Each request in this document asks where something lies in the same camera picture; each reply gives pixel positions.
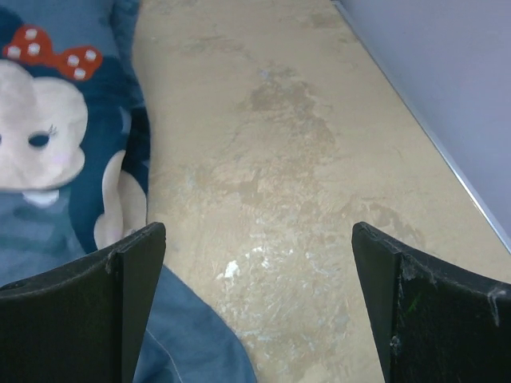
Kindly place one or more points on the blue cartoon print pillowcase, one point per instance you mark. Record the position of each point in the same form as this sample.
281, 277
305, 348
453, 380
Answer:
75, 132

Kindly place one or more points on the aluminium frame rail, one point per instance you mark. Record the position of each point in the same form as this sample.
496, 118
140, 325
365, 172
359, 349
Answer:
450, 63

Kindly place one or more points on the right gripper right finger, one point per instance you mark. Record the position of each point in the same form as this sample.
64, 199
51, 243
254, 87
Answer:
431, 320

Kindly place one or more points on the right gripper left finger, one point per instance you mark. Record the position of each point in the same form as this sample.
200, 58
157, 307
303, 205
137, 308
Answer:
84, 321

